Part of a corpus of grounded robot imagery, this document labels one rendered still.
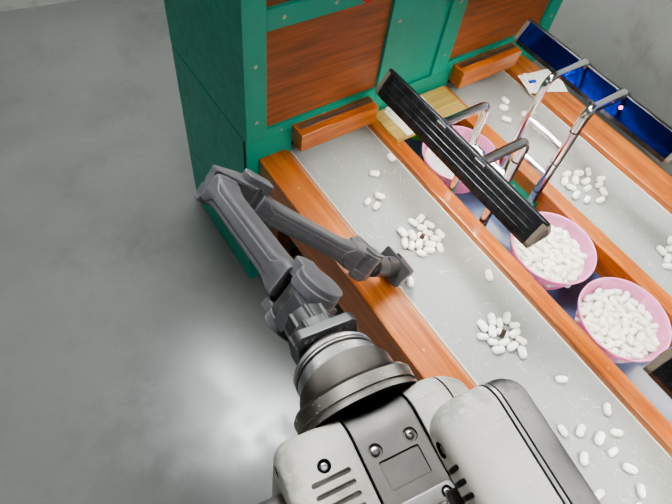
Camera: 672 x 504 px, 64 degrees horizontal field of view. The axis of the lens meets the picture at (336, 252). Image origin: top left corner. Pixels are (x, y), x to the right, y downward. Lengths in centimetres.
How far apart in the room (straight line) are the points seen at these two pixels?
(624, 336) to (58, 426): 190
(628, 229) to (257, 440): 148
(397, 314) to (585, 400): 54
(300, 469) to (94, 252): 206
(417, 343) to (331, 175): 63
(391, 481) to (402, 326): 88
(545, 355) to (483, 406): 115
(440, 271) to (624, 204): 74
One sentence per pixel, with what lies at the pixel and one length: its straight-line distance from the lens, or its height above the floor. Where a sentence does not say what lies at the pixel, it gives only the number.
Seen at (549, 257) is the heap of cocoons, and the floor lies 74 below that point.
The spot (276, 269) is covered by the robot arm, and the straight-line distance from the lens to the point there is 86.
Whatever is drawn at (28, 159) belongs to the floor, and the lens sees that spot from 301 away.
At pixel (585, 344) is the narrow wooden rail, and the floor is 76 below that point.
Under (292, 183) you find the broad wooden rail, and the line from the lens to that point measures 170.
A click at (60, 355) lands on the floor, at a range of 237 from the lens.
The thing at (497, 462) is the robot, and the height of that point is 164.
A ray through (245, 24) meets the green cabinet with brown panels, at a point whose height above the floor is 125.
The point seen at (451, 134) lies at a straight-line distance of 144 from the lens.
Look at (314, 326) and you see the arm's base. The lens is 70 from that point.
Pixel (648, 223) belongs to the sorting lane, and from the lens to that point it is 206.
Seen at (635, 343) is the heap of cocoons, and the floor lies 73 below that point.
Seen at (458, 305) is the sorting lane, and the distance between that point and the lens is 157.
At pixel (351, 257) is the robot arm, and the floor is 98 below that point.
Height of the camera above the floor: 205
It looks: 56 degrees down
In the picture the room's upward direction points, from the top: 11 degrees clockwise
